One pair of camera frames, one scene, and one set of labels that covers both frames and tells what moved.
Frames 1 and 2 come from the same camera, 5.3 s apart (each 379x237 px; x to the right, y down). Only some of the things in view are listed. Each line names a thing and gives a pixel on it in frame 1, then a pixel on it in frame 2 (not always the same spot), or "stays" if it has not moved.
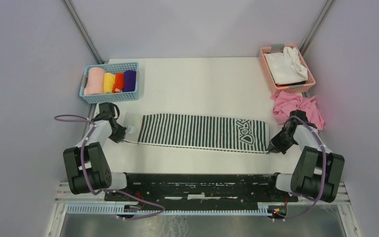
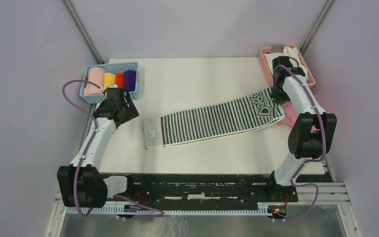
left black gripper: x=120 y=136 -> x=132 y=111
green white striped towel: x=216 y=132 -> x=163 y=131
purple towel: x=129 y=80 stays
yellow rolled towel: x=109 y=79 stays
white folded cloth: x=286 y=66 stays
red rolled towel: x=118 y=82 stays
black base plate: x=200 y=189 stays
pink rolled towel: x=95 y=81 stays
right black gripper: x=275 y=145 -> x=278 y=98
